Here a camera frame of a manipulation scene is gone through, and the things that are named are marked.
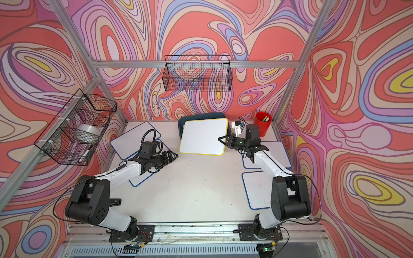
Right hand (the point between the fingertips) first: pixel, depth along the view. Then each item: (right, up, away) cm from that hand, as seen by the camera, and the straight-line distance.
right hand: (219, 142), depth 83 cm
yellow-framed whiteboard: (-11, +3, +19) cm, 22 cm away
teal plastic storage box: (-25, +14, +29) cm, 41 cm away
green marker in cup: (+32, +15, +22) cm, 42 cm away
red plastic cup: (+30, +10, +18) cm, 36 cm away
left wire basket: (-69, +4, -10) cm, 70 cm away
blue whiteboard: (+22, -25, +5) cm, 34 cm away
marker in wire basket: (-62, -5, -12) cm, 63 cm away
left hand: (-25, -10, +7) cm, 28 cm away
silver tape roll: (-59, +4, -14) cm, 61 cm away
